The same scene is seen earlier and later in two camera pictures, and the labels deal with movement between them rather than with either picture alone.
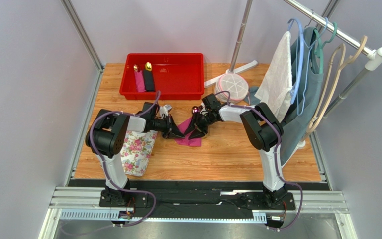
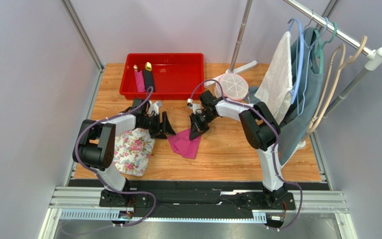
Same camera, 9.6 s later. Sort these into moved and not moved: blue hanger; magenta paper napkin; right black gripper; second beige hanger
Moved: magenta paper napkin
Not moved: right black gripper; blue hanger; second beige hanger
